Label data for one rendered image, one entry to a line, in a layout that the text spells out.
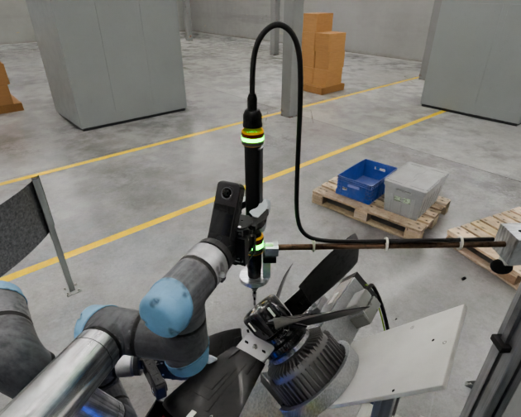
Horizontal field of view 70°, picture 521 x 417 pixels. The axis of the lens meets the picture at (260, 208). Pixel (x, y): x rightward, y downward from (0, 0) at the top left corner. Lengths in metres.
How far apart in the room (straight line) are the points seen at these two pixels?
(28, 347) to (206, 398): 0.40
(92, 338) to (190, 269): 0.18
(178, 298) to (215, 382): 0.49
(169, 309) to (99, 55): 6.41
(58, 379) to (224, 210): 0.34
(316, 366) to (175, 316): 0.60
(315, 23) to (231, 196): 8.41
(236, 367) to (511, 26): 7.28
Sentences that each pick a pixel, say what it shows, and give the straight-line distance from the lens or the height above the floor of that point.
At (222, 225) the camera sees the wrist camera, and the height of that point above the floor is 1.66.
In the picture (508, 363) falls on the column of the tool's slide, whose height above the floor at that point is 1.14.
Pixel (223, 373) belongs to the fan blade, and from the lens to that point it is 1.03.
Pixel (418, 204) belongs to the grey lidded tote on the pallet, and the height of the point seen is 0.33.
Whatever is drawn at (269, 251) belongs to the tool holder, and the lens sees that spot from 0.84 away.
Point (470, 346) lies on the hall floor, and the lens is 2.96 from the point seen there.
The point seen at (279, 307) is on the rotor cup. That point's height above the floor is 1.25.
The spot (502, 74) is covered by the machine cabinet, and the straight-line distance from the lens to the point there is 7.84.
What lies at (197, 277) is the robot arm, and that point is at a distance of 0.59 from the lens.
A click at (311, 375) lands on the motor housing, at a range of 1.08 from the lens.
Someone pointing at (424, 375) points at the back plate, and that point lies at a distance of 0.92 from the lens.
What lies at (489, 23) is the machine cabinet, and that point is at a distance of 7.89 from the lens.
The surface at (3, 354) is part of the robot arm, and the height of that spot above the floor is 1.46.
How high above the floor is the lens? 2.02
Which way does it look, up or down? 30 degrees down
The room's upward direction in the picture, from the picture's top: straight up
